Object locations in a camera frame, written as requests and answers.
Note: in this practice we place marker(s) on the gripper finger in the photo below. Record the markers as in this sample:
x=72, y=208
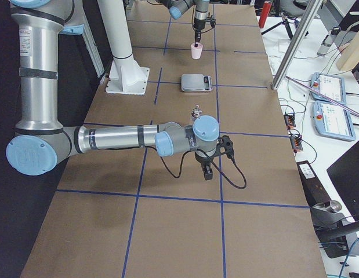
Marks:
x=197, y=36
x=208, y=173

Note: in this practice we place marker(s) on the lower blue teach pendant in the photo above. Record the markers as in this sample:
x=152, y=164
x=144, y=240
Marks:
x=333, y=121

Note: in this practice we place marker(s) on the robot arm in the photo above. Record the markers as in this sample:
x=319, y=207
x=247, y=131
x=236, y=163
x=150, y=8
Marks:
x=180, y=7
x=41, y=141

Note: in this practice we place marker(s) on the lower orange connector block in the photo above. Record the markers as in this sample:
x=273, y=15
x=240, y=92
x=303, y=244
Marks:
x=296, y=142

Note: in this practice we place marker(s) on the orange connector block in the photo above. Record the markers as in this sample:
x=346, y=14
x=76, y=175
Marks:
x=289, y=121
x=296, y=142

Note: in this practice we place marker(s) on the aluminium frame post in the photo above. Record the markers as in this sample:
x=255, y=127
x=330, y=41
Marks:
x=303, y=27

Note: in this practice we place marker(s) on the blue teach pendant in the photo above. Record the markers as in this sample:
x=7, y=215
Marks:
x=330, y=86
x=333, y=121

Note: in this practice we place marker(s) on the black monitor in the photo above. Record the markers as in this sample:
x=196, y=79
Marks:
x=344, y=174

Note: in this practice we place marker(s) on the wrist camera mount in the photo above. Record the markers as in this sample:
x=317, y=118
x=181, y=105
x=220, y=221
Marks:
x=224, y=147
x=211, y=20

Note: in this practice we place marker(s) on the silver kitchen scale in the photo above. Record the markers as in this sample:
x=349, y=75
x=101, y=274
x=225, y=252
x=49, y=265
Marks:
x=196, y=83

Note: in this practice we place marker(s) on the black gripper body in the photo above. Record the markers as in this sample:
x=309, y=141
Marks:
x=202, y=158
x=198, y=26

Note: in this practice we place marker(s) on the black box with label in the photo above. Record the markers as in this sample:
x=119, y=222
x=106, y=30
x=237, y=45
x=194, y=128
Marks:
x=314, y=190

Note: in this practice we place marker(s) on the pink paper cup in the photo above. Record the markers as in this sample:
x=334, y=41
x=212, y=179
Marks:
x=196, y=50

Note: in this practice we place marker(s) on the black camera tripod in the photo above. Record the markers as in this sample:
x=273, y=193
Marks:
x=287, y=24

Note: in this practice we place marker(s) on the wooden board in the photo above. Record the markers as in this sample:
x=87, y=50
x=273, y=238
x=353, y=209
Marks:
x=350, y=56

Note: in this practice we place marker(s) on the clear glass sauce bottle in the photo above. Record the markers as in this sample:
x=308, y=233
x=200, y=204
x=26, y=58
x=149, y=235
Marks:
x=196, y=113

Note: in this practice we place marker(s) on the red bottle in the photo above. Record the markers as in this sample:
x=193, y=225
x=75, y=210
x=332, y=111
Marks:
x=264, y=14

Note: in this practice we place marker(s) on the upper blue teach pendant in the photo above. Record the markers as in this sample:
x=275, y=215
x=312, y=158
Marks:
x=330, y=86

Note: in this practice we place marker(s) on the upper orange connector block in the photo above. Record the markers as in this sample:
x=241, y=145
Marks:
x=289, y=121

